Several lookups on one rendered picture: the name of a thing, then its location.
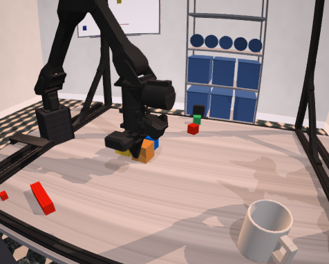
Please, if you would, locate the grey mug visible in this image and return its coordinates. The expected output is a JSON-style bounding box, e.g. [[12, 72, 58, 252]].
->
[[238, 200, 299, 264]]

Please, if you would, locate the orange wooden cube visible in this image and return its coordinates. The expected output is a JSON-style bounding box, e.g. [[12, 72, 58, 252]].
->
[[131, 139, 154, 164]]

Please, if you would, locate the blue cube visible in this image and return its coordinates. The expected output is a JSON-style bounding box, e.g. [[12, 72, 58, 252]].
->
[[145, 136, 159, 150]]

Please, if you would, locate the yellow cube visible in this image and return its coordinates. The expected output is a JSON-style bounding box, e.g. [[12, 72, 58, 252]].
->
[[115, 150, 131, 157]]

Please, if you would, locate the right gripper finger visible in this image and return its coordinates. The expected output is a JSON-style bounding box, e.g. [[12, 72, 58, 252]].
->
[[138, 133, 148, 157], [129, 138, 142, 159]]

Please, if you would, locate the green cube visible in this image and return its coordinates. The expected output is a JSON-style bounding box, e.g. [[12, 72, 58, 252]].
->
[[193, 115, 201, 125]]

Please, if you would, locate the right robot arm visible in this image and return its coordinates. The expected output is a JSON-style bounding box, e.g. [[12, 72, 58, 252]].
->
[[34, 0, 176, 140]]

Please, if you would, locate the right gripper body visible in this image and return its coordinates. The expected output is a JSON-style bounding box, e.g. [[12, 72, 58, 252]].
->
[[104, 105, 149, 152]]

